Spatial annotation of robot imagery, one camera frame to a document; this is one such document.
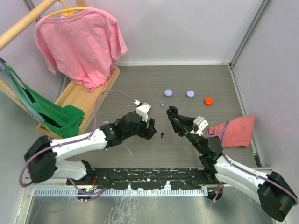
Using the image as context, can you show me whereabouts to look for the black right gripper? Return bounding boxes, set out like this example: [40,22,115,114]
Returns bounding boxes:
[168,112,206,154]

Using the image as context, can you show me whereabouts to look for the black earbud charging case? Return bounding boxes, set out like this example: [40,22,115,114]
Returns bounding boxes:
[166,106,178,118]

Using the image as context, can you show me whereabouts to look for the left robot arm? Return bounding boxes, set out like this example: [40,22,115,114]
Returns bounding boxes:
[24,112,157,185]

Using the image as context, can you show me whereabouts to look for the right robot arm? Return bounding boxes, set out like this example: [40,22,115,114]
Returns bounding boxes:
[166,106,299,222]

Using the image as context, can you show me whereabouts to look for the right lilac earbud case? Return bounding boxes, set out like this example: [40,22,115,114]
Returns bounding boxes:
[186,90,195,98]

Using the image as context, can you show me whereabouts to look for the lilac earbud case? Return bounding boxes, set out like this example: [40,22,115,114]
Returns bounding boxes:
[186,90,195,98]
[164,89,173,97]

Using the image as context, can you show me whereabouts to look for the orange earbud case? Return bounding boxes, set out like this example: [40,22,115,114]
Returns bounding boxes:
[204,97,213,105]

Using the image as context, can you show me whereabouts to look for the left lilac earbud case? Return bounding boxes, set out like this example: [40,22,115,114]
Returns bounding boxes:
[164,89,173,97]

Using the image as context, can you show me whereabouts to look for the salmon pink folded cloth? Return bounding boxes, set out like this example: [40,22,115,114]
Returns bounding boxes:
[218,114,255,148]

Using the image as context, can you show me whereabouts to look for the wooden rack base tray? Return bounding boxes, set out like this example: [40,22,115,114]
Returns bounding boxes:
[36,65,121,144]

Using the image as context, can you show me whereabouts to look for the green t-shirt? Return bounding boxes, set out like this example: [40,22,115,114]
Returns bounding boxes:
[4,66,85,138]

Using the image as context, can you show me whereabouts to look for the pink t-shirt on hanger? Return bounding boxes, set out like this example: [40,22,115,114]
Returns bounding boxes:
[35,7,128,92]

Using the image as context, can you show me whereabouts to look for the grey-blue clothes hanger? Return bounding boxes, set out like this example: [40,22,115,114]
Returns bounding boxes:
[0,58,45,123]

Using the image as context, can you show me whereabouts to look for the yellow clothes hanger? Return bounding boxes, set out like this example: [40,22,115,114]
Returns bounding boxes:
[46,0,87,17]

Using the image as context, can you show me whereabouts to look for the wooden hanging rod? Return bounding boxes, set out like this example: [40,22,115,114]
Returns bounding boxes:
[0,0,56,50]

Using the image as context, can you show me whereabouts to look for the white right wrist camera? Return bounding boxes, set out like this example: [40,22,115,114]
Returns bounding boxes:
[190,116,208,136]

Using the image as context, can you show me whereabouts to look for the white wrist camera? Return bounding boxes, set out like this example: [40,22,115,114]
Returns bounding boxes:
[136,103,152,122]
[190,116,208,136]

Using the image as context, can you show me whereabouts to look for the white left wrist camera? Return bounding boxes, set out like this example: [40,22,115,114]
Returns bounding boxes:
[136,103,152,122]

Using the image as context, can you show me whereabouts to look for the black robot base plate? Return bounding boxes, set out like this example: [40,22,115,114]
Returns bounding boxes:
[74,168,219,190]

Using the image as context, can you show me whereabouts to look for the grey slotted cable duct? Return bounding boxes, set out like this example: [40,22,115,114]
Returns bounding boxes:
[33,187,208,197]

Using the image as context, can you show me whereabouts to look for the aluminium corner frame post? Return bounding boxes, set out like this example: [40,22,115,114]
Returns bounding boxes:
[229,0,272,68]

